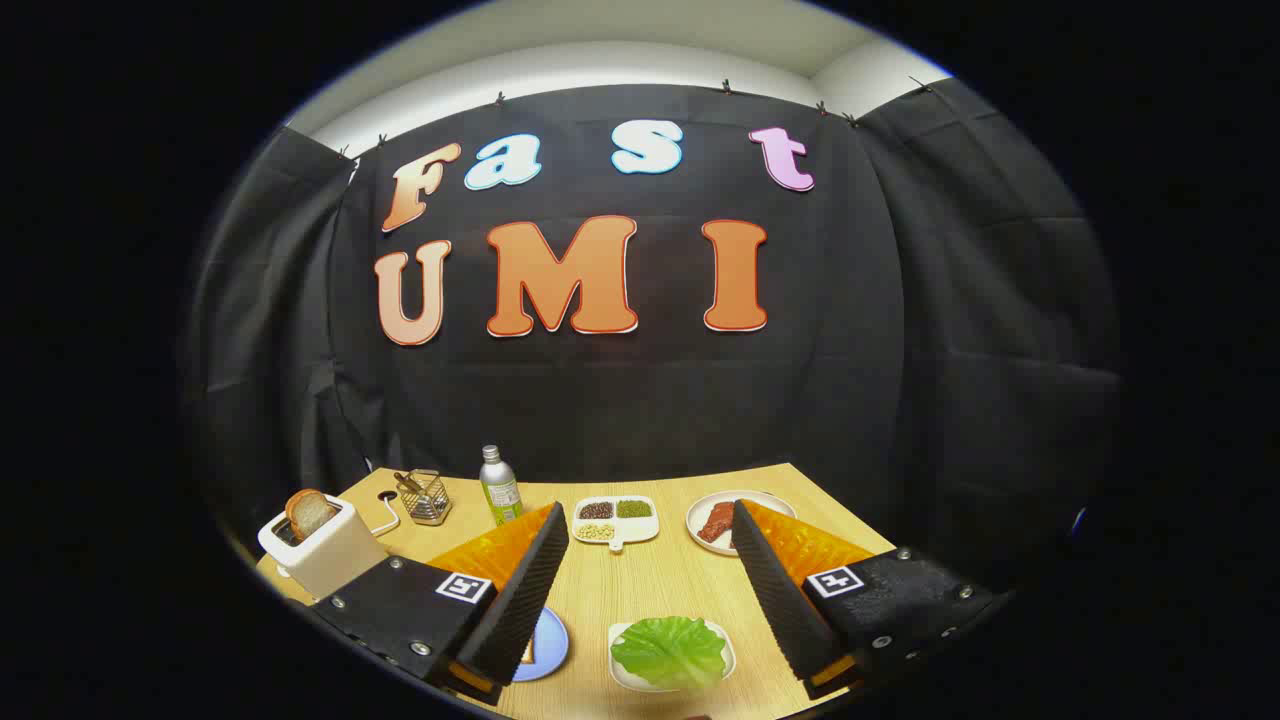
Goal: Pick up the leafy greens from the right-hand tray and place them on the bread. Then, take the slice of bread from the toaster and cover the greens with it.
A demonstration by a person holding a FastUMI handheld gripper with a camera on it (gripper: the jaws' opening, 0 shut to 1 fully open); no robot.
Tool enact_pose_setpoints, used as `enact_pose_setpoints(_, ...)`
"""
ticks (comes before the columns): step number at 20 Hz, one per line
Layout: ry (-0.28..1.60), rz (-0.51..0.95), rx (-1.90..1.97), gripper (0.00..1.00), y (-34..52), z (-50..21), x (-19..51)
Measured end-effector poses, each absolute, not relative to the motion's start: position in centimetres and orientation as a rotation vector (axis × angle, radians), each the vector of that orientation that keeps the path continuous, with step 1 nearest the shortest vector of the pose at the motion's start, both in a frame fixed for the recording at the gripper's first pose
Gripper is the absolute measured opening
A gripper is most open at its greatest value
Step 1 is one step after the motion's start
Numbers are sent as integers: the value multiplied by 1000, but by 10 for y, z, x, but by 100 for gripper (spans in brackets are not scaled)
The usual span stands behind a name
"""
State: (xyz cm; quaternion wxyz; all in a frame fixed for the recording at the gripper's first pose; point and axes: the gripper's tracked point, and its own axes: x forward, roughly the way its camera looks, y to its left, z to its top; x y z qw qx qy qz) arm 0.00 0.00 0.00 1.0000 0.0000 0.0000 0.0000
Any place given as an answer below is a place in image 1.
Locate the pile of green beans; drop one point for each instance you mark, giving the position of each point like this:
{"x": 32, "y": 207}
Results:
{"x": 634, "y": 508}

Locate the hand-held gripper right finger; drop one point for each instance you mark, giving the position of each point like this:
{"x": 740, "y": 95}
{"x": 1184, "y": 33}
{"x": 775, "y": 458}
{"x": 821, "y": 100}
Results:
{"x": 775, "y": 600}

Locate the white toaster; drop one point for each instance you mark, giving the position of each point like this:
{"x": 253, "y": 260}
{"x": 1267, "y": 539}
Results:
{"x": 330, "y": 558}

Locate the pile of dark red beans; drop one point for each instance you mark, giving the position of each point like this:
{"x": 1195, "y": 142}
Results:
{"x": 596, "y": 510}

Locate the pile of pale soybeans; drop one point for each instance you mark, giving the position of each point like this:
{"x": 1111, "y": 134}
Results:
{"x": 595, "y": 532}

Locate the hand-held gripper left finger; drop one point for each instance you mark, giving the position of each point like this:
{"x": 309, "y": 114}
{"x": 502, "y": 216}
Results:
{"x": 520, "y": 600}

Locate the square white plate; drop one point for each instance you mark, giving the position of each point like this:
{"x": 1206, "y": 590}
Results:
{"x": 622, "y": 680}

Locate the brown meat piece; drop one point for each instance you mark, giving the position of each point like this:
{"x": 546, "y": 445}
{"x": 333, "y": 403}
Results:
{"x": 717, "y": 522}

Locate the round white plate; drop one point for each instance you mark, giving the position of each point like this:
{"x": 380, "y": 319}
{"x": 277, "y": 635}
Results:
{"x": 693, "y": 520}

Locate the blue plate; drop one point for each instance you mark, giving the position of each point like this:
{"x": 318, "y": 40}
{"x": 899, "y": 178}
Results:
{"x": 550, "y": 645}

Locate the green lettuce leaf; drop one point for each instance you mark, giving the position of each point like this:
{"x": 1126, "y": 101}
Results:
{"x": 668, "y": 650}

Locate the toasted bread slice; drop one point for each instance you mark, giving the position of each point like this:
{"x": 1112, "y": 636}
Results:
{"x": 310, "y": 515}

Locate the white divided dish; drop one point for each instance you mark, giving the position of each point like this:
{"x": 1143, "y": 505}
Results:
{"x": 640, "y": 528}

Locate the green label metal bottle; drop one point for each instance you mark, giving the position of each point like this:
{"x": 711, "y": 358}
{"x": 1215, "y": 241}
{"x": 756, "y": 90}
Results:
{"x": 500, "y": 495}

